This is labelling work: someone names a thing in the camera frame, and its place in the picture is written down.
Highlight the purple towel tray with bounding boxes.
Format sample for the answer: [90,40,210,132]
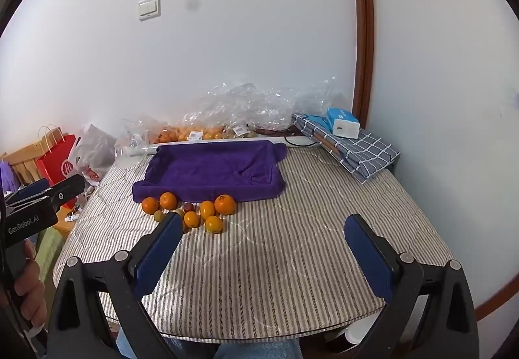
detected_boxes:
[132,140,288,203]

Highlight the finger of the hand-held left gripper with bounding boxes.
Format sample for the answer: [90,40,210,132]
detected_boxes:
[3,178,51,208]
[46,174,86,209]

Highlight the red paper bag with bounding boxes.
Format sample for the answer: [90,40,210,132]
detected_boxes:
[36,125,82,209]

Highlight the large orange with stem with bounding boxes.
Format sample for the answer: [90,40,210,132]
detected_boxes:
[214,194,237,216]

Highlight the white plastic bag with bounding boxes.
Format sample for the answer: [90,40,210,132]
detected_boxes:
[67,124,118,187]

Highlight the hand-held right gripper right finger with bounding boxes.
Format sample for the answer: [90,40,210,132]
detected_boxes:
[344,214,481,359]

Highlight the brown wooden door frame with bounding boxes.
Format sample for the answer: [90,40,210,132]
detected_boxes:
[348,0,376,128]

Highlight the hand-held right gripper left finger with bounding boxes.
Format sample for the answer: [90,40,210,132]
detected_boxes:
[48,212,185,359]

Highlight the clear bag of brown fruit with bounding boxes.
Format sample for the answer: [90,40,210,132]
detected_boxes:
[221,83,293,138]

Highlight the blue and white box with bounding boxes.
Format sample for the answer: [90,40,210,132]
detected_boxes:
[326,108,361,139]

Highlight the folded grey checked cloth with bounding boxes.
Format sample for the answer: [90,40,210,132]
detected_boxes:
[291,113,401,184]

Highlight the person's left hand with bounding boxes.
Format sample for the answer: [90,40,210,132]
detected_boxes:
[11,239,48,330]

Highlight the clear bag of oranges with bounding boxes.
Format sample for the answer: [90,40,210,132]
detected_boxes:
[148,108,228,145]

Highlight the wooden chair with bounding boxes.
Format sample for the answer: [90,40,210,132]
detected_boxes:
[0,142,45,185]

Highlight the white light switch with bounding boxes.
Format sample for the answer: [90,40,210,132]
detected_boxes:
[138,0,161,22]

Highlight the person's blue jeans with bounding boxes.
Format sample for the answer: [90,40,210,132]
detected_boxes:
[115,327,303,359]

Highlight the black cable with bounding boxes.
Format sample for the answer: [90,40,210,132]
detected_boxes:
[284,132,319,149]

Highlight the brown wooden baseboard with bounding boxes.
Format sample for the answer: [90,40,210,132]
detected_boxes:
[474,282,519,322]

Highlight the striped quilted table cover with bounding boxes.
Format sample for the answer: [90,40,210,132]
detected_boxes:
[53,146,454,343]

